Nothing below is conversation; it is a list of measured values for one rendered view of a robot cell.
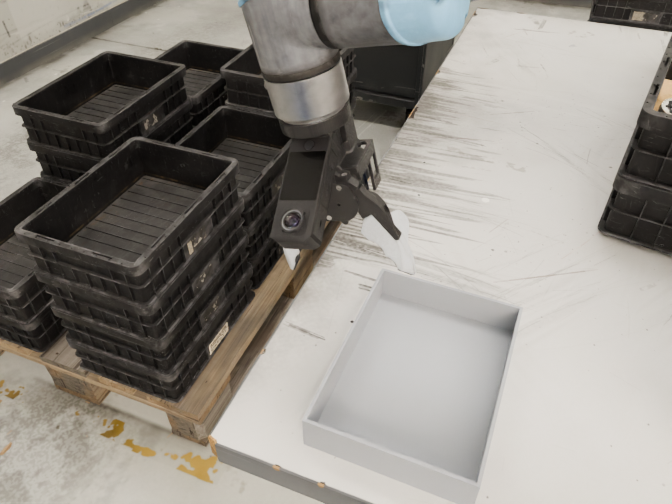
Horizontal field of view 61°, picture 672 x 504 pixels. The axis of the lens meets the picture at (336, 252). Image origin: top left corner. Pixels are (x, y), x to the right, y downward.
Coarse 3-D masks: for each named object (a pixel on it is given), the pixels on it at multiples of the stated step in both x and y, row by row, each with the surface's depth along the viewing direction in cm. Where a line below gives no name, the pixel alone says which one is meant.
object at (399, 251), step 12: (372, 216) 59; (396, 216) 64; (372, 228) 60; (408, 228) 64; (372, 240) 61; (384, 240) 61; (384, 252) 62; (396, 252) 61; (408, 252) 62; (396, 264) 62; (408, 264) 62
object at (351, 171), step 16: (288, 128) 55; (304, 128) 54; (320, 128) 54; (336, 128) 55; (352, 128) 61; (336, 144) 58; (352, 144) 61; (368, 144) 61; (352, 160) 59; (368, 160) 61; (336, 176) 57; (352, 176) 59; (368, 176) 64; (336, 192) 58; (352, 192) 58; (336, 208) 60; (352, 208) 59
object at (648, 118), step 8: (664, 56) 95; (664, 64) 92; (656, 72) 90; (664, 72) 90; (656, 80) 88; (656, 88) 89; (648, 96) 84; (656, 96) 84; (648, 104) 82; (640, 112) 82; (648, 112) 80; (656, 112) 80; (640, 120) 82; (648, 120) 81; (656, 120) 80; (664, 120) 80; (648, 128) 81; (656, 128) 81; (664, 128) 80
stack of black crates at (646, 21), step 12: (600, 0) 228; (612, 0) 227; (624, 0) 225; (636, 0) 224; (648, 0) 221; (660, 0) 220; (600, 12) 231; (612, 12) 230; (624, 12) 228; (636, 12) 226; (648, 12) 224; (660, 12) 223; (612, 24) 231; (624, 24) 230; (636, 24) 228; (648, 24) 227; (660, 24) 225
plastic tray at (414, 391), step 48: (384, 288) 85; (432, 288) 81; (384, 336) 79; (432, 336) 79; (480, 336) 79; (336, 384) 73; (384, 384) 73; (432, 384) 73; (480, 384) 73; (336, 432) 63; (384, 432) 68; (432, 432) 68; (480, 432) 68; (432, 480) 61; (480, 480) 59
